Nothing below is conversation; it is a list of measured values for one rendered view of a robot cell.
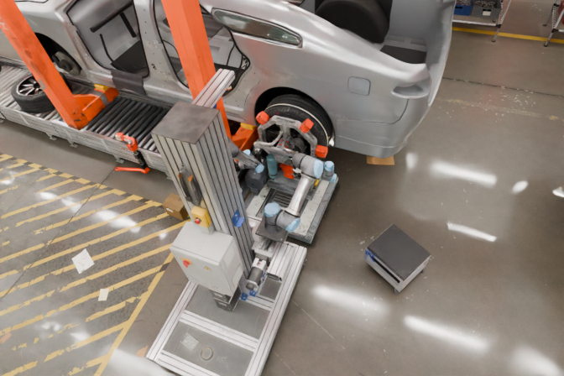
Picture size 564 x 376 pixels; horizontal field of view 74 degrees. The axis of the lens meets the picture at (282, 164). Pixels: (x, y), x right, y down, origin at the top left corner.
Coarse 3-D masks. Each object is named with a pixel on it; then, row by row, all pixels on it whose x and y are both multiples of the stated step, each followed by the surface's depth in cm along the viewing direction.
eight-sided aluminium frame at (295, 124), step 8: (272, 120) 312; (280, 120) 310; (288, 120) 310; (296, 120) 308; (264, 128) 324; (296, 128) 306; (264, 136) 338; (304, 136) 310; (312, 136) 312; (312, 144) 312; (272, 152) 346; (312, 152) 320; (288, 160) 350
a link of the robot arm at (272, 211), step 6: (270, 204) 264; (276, 204) 263; (264, 210) 263; (270, 210) 260; (276, 210) 259; (282, 210) 262; (264, 216) 266; (270, 216) 259; (276, 216) 259; (270, 222) 266
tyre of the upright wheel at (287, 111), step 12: (288, 96) 322; (300, 96) 320; (276, 108) 314; (288, 108) 310; (312, 108) 314; (300, 120) 309; (312, 120) 309; (324, 120) 319; (312, 132) 314; (324, 132) 317; (324, 144) 320
